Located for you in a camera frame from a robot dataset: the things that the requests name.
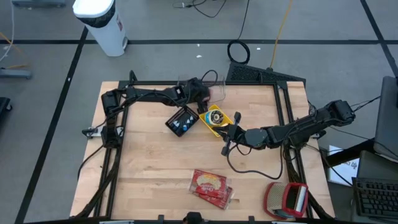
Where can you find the yellow plastic basket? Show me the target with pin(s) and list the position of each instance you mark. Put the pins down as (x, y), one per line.
(228, 120)

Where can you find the blue marker white cap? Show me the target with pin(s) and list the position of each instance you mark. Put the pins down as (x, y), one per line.
(176, 124)

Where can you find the black aluminium table frame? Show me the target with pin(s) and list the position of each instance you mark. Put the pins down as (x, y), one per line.
(155, 83)

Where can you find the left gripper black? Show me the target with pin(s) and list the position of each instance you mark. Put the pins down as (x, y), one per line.
(196, 91)

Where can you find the clear plastic bin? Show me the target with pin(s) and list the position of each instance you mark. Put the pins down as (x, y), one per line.
(220, 93)

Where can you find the black keyboard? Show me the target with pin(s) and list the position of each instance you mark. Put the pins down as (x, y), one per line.
(376, 197)

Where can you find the black table-edge camera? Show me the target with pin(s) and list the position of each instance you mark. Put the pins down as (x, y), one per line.
(194, 218)

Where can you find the dark grey panel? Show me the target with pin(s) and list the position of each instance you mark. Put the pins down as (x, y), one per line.
(387, 124)

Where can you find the black floor equipment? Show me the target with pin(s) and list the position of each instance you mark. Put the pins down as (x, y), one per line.
(4, 104)

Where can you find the black side desk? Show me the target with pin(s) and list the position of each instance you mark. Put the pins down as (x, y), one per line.
(348, 154)

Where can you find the grey floor plate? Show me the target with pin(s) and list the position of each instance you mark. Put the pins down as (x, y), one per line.
(37, 3)

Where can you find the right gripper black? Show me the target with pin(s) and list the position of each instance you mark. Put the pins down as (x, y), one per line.
(239, 137)

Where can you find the white trash can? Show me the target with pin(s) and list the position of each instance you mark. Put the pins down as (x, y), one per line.
(102, 31)

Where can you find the chocolate iced toy donut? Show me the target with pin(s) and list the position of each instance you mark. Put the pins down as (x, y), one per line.
(219, 113)

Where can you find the grey floor base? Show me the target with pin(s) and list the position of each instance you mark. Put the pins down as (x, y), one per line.
(15, 74)

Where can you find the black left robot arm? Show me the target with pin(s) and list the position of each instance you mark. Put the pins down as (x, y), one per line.
(149, 93)

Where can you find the black mesh panel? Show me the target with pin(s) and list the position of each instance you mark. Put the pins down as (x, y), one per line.
(248, 74)

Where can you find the black plastic basket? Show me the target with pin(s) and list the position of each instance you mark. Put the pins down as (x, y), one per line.
(178, 130)

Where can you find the white paper sheet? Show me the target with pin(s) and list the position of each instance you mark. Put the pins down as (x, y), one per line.
(345, 172)

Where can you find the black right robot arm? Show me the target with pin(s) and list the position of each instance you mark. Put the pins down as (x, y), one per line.
(295, 129)

